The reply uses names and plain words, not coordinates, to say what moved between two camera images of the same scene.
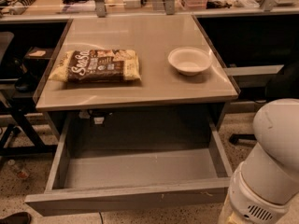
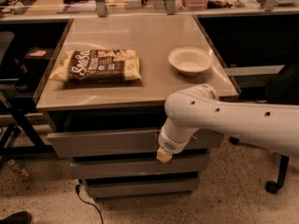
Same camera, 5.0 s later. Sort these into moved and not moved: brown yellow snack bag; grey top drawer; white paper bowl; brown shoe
Moved: grey top drawer
Not moved: brown yellow snack bag; brown shoe; white paper bowl
